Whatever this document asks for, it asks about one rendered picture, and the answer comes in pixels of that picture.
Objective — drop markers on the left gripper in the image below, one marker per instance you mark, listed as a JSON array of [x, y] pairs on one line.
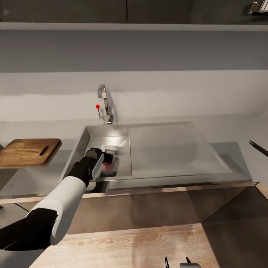
[[108, 158]]

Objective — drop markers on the drop in sink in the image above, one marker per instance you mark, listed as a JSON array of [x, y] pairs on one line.
[[147, 150]]

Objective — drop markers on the dishwasher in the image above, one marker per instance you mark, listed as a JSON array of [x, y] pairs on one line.
[[11, 213]]

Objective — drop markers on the parer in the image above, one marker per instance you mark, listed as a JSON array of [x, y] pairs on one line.
[[259, 147]]

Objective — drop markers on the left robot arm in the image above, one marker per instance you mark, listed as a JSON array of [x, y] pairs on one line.
[[22, 242]]

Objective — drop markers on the cutting board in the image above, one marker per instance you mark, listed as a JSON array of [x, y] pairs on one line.
[[28, 152]]

